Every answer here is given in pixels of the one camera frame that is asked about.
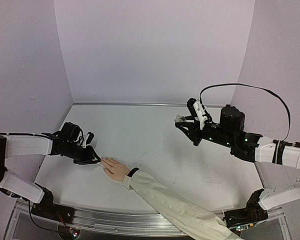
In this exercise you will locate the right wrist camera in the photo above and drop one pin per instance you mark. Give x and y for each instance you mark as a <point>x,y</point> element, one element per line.
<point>199,112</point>

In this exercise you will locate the person's bare hand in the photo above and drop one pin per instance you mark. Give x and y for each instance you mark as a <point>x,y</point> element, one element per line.
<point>114,169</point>

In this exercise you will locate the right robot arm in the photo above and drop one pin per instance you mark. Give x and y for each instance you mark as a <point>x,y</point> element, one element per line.
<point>229,132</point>

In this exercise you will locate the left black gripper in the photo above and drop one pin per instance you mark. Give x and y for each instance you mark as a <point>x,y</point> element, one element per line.
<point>88,159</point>

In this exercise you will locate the forearm in beige sleeve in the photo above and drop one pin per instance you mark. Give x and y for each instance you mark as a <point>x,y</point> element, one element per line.
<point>190,218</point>

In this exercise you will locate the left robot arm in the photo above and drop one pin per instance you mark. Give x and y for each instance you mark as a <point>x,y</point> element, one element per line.
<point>70,142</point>

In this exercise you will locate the black wrist band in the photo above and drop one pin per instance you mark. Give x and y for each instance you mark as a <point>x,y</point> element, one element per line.
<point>133,171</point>

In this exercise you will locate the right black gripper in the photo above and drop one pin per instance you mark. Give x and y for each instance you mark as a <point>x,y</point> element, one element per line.
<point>198,132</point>

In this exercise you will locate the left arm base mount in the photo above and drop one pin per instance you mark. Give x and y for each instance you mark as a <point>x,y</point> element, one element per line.
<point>47,209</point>

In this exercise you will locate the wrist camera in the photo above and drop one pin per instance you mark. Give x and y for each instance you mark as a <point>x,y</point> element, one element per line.
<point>87,139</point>
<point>199,112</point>

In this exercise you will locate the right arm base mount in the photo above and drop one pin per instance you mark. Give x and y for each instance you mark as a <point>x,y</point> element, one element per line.
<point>252,213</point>

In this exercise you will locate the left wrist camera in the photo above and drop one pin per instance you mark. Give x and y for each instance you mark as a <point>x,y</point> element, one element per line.
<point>87,139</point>

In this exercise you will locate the aluminium front rail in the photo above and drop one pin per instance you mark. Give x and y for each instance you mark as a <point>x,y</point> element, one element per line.
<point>135,224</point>

